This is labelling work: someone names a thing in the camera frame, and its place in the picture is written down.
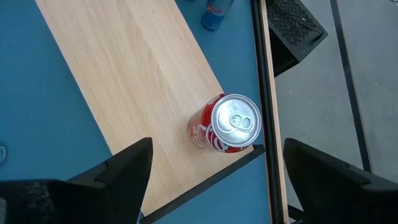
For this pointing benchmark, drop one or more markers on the dark blue Red Bull can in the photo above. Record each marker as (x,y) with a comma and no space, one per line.
(214,15)

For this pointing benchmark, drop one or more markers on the red Coca-Cola can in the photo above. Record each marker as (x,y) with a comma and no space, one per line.
(230,121)

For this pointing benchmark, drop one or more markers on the wooden shelf with black legs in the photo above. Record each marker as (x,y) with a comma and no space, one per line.
(140,77)

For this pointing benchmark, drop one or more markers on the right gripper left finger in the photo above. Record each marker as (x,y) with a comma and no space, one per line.
(130,180)

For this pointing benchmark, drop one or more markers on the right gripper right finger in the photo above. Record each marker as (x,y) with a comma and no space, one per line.
(335,199)

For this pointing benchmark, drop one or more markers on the black table frame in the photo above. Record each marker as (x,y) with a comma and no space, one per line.
(264,77)

